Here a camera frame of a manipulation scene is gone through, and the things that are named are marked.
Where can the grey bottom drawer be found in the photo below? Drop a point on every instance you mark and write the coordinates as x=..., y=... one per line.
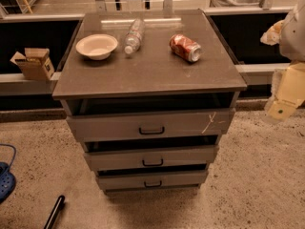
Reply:
x=152, y=180

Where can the grey top drawer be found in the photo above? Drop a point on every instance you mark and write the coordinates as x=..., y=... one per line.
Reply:
x=111, y=127

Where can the open cardboard box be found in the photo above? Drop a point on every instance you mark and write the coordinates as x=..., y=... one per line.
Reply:
x=35, y=63

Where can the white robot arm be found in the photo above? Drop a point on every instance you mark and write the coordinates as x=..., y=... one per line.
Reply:
x=291, y=42

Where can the grey drawer cabinet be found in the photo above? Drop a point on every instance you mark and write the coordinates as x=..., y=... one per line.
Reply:
x=154, y=79

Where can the clear plastic water bottle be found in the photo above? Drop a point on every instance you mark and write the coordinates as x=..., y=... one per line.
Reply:
x=133, y=39

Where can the red crushed soda can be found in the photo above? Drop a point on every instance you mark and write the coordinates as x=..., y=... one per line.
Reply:
x=185, y=47

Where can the white paper bowl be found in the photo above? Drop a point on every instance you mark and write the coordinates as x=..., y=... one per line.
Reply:
x=96, y=46

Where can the blue device with cable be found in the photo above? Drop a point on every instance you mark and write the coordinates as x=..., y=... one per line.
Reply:
x=7, y=178

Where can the black cylindrical bar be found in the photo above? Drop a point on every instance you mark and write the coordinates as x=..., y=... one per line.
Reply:
x=58, y=206

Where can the grey drawer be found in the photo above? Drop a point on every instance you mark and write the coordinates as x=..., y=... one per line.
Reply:
x=150, y=158
x=111, y=127
x=152, y=180

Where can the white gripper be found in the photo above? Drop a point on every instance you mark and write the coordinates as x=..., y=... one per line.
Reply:
x=294, y=37

